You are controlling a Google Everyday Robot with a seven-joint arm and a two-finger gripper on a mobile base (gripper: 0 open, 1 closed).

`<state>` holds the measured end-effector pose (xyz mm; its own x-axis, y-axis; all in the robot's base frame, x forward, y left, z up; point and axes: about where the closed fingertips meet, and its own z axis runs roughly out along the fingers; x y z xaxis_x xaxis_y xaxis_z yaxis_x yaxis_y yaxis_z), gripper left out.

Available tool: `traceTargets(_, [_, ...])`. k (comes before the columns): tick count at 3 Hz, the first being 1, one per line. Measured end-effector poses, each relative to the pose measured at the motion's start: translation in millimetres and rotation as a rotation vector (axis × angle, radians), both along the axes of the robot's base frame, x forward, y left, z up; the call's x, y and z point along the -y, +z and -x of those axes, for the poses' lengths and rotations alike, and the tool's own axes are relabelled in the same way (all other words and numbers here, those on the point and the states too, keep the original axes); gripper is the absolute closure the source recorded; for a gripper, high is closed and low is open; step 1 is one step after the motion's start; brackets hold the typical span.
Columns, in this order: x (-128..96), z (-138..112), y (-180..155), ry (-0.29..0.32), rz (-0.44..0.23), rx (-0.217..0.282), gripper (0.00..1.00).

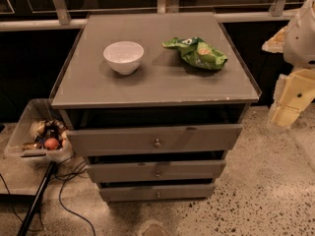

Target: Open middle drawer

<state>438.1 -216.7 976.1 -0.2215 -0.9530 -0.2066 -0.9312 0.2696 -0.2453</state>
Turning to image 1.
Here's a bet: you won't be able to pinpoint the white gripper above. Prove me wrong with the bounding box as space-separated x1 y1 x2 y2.
262 27 315 128

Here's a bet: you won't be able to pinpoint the grey drawer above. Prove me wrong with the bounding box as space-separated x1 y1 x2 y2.
99 183 215 203
87 160 225 183
67 124 242 156

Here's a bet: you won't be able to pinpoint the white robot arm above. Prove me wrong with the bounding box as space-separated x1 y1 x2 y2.
262 0 315 131

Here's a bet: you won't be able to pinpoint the grey top drawer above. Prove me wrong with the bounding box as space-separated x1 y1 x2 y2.
67 124 242 156

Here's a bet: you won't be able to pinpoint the grey drawer cabinet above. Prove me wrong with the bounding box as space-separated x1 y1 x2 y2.
52 13 260 190

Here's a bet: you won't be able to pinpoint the grey bottom drawer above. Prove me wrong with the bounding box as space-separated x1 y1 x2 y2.
99 183 215 203

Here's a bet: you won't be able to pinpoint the green chip bag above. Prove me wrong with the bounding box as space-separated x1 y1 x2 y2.
161 37 227 71

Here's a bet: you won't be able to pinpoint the metal window railing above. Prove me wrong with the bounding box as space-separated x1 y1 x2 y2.
0 0 306 31

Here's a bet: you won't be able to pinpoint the white ceramic bowl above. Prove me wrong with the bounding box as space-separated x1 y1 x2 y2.
103 41 144 75

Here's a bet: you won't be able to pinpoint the red apple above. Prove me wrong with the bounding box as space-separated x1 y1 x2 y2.
44 138 59 150

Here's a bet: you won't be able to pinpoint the snack wrappers in bin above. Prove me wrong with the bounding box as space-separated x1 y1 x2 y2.
22 120 67 151

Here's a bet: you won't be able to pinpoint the clear plastic bin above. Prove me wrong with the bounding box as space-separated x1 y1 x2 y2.
4 98 74 167

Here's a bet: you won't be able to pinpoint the black pole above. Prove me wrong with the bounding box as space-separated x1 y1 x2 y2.
17 162 57 236

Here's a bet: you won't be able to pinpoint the black floor cable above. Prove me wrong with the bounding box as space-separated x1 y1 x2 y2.
0 152 96 236

